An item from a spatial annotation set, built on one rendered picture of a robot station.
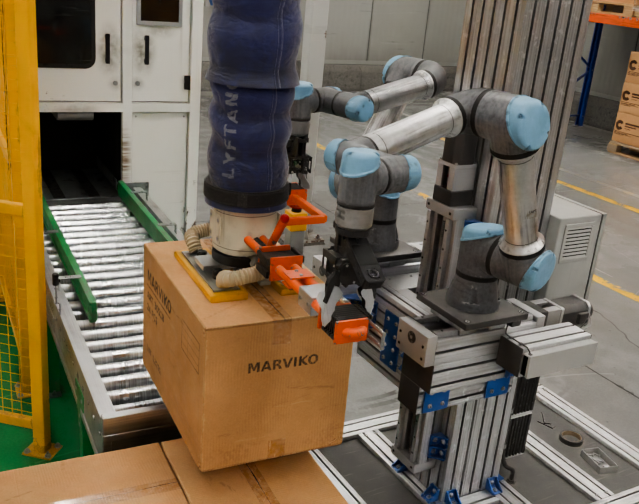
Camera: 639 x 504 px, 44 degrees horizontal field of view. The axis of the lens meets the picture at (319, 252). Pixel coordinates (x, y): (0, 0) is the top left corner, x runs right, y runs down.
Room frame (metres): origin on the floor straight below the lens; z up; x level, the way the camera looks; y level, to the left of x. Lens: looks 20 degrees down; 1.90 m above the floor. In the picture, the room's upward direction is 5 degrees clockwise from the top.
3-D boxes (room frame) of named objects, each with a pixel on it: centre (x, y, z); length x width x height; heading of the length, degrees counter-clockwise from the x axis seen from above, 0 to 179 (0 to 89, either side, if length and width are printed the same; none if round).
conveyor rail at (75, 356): (3.00, 1.11, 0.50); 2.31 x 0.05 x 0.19; 28
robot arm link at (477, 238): (2.03, -0.45, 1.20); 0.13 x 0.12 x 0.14; 43
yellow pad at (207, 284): (1.96, 0.29, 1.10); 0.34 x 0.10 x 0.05; 27
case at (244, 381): (2.00, 0.20, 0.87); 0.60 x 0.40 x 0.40; 27
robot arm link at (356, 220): (1.50, -0.06, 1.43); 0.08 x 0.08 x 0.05
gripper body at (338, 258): (1.50, -0.06, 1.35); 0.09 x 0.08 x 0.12; 27
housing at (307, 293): (1.59, -0.01, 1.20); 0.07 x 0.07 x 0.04; 27
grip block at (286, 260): (1.79, 0.09, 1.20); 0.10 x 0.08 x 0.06; 117
